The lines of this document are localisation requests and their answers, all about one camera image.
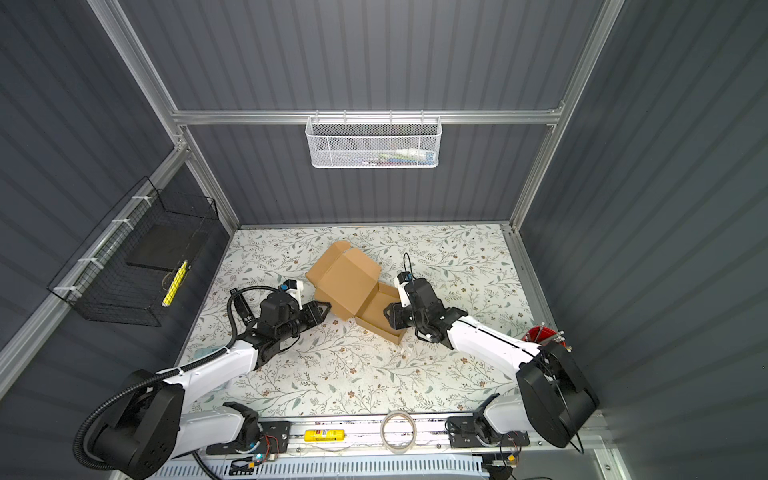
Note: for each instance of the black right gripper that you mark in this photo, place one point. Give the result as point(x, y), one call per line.
point(395, 318)

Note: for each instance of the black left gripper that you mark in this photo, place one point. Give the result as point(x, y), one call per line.
point(311, 310)

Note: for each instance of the brown cardboard paper box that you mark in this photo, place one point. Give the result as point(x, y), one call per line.
point(348, 279)

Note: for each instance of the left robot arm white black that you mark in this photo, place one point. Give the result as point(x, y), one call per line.
point(145, 424)

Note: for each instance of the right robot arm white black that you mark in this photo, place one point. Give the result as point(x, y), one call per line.
point(556, 400)

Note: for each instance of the black marker on table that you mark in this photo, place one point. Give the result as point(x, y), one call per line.
point(241, 306)

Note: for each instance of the yellow ruler in basket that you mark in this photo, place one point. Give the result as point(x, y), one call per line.
point(175, 284)

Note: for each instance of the red pencil cup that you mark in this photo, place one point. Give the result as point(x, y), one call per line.
point(543, 335)

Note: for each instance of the clear tape roll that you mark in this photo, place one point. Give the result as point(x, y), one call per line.
point(398, 432)

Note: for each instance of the black flat pad in basket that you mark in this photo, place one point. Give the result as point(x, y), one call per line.
point(164, 248)

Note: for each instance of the items in white basket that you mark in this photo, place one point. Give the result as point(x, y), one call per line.
point(412, 157)

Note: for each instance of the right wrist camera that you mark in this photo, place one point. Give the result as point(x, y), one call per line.
point(402, 279)

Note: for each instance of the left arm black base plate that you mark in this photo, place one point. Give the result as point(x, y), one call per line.
point(272, 437)

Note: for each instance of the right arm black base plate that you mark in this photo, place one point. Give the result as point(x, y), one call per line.
point(471, 432)

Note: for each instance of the black wire mesh basket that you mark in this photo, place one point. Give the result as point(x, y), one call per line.
point(132, 272)

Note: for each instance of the white wire mesh basket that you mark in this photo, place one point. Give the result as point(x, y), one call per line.
point(339, 144)

